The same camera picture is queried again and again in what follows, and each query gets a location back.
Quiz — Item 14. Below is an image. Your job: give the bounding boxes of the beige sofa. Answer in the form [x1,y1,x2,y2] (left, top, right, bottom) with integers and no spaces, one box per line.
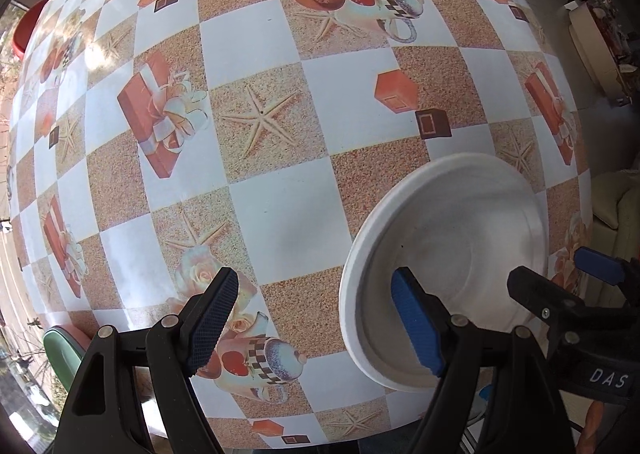
[590,169,640,255]

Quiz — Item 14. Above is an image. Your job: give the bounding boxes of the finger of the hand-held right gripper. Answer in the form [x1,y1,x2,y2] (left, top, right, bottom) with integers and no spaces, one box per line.
[574,247,640,307]
[507,265,601,330]

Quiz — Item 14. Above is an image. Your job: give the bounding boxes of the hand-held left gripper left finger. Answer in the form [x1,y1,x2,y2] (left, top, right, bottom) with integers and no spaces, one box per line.
[57,267,240,454]

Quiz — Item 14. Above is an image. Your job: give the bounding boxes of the white paper bowl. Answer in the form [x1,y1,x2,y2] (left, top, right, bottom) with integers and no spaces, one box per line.
[338,153,548,391]

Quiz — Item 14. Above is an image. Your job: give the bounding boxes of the beige low cabinet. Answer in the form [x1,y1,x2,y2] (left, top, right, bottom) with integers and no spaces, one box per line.
[567,0,640,108]

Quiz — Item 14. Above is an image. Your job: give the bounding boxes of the red plastic chair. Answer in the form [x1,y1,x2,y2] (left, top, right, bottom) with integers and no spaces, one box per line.
[12,0,53,60]

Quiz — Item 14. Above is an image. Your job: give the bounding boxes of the green square plate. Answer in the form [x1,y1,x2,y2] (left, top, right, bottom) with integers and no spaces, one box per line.
[42,327,88,392]

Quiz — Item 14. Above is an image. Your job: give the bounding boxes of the printed checkered tablecloth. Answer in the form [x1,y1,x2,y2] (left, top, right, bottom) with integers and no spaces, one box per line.
[7,0,596,445]

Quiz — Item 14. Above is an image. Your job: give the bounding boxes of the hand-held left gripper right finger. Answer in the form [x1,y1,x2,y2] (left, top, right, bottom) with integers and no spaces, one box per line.
[390,267,576,454]

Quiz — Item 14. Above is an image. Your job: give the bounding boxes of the person's right forearm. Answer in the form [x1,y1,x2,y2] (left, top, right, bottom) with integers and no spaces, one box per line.
[575,401,608,454]

